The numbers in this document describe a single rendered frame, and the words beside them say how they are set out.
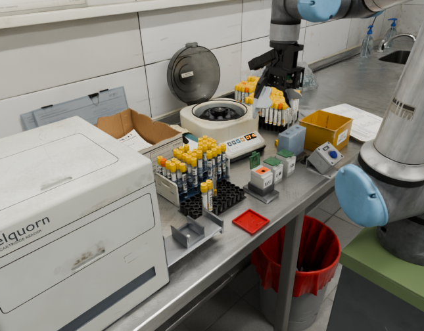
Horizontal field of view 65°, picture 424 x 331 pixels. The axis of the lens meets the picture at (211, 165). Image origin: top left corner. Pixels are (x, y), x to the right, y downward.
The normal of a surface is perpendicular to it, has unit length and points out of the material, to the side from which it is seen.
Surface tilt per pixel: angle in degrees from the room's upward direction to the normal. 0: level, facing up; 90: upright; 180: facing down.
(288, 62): 88
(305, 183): 0
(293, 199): 0
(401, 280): 2
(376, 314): 90
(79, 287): 90
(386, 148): 90
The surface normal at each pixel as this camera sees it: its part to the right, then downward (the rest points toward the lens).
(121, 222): 0.69, 0.36
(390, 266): 0.00, -0.87
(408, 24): -0.72, 0.37
